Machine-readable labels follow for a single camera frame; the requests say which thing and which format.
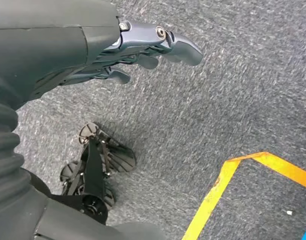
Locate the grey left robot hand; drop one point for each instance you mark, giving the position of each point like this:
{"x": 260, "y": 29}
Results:
{"x": 42, "y": 43}

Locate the grey robot body shell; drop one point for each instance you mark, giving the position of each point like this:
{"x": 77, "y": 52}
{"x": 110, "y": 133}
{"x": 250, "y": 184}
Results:
{"x": 67, "y": 227}

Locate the yellow floor tape rectangle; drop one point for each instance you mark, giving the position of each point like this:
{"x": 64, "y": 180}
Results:
{"x": 213, "y": 195}

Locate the small white floor scrap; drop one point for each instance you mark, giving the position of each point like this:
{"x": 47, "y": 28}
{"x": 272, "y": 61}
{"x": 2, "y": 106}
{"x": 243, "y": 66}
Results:
{"x": 289, "y": 212}

